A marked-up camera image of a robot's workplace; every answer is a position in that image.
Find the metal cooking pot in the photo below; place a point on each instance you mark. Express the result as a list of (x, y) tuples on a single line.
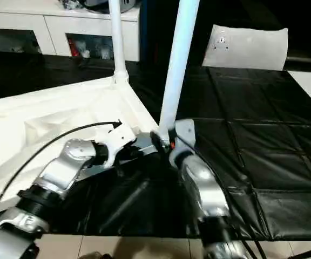
[(104, 4)]

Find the white plastic bag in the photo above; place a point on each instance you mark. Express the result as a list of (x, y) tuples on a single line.
[(247, 47)]

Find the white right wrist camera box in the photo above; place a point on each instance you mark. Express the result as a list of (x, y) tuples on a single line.
[(183, 132)]

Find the white plastic table top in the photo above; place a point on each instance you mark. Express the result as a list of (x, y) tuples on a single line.
[(36, 124)]

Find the white cabinet with glass doors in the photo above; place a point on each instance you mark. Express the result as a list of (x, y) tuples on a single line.
[(26, 27)]

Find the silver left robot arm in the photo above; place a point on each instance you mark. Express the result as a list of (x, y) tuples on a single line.
[(58, 178)]

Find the black work mat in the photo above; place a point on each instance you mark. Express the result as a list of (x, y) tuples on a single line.
[(274, 151)]

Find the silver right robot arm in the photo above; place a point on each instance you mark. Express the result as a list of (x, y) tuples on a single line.
[(201, 189)]

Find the white plastic table leg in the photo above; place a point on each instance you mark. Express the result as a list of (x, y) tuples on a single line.
[(117, 38), (180, 59)]

